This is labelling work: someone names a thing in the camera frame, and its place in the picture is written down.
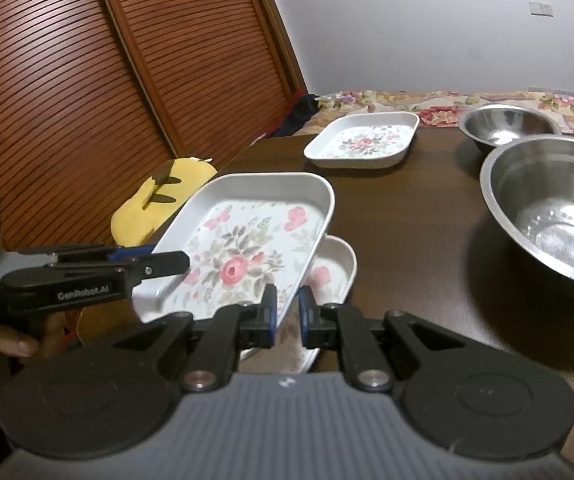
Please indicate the wooden louvered closet door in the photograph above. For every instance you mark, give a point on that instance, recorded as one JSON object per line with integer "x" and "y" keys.
{"x": 92, "y": 85}

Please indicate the white wall switch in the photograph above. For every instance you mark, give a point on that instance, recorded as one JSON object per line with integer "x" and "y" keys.
{"x": 541, "y": 8}

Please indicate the person's left hand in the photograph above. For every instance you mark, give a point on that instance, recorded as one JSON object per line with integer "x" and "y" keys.
{"x": 2, "y": 342}

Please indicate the floral blanket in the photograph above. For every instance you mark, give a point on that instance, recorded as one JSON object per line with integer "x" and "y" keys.
{"x": 467, "y": 102}

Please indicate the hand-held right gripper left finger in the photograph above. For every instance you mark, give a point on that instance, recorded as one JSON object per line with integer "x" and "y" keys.
{"x": 270, "y": 317}

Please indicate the medium stainless steel bowl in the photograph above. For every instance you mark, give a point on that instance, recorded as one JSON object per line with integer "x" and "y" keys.
{"x": 509, "y": 127}

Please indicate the dark cloth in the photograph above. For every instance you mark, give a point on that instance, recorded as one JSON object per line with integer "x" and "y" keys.
{"x": 301, "y": 112}

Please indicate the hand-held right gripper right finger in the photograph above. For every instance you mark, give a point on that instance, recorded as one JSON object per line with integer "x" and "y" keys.
{"x": 305, "y": 317}

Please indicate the medium floral rectangular plate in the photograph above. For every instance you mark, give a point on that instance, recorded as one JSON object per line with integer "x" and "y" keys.
{"x": 334, "y": 270}

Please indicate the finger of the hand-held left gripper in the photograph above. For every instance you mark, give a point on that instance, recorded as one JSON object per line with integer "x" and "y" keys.
{"x": 164, "y": 265}
{"x": 129, "y": 254}

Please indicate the yellow plush toy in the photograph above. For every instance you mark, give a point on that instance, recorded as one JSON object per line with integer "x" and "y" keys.
{"x": 152, "y": 200}

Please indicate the large floral rectangular plate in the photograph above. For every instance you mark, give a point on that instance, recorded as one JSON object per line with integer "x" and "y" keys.
{"x": 239, "y": 255}

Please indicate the large stainless steel bowl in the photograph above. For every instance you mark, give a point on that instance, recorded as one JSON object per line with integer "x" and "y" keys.
{"x": 552, "y": 210}

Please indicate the small floral rectangular plate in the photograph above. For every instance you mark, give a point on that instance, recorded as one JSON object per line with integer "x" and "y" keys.
{"x": 364, "y": 142}

